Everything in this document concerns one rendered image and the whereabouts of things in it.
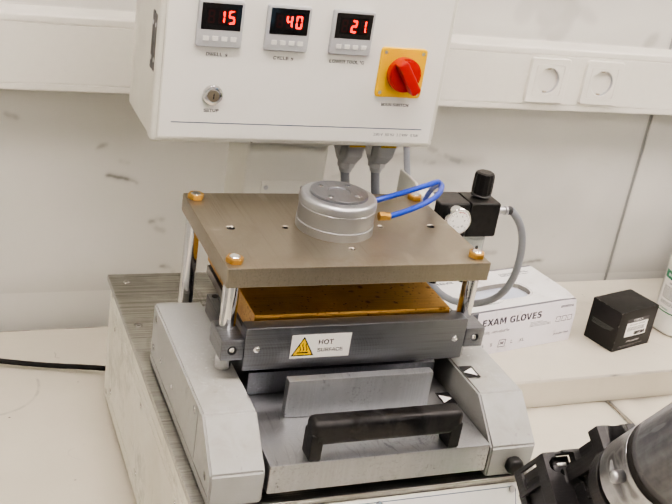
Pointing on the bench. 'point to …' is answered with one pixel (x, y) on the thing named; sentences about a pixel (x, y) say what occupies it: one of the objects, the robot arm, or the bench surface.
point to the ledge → (592, 357)
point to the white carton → (520, 310)
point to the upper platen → (332, 300)
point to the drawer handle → (382, 426)
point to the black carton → (621, 320)
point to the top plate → (331, 237)
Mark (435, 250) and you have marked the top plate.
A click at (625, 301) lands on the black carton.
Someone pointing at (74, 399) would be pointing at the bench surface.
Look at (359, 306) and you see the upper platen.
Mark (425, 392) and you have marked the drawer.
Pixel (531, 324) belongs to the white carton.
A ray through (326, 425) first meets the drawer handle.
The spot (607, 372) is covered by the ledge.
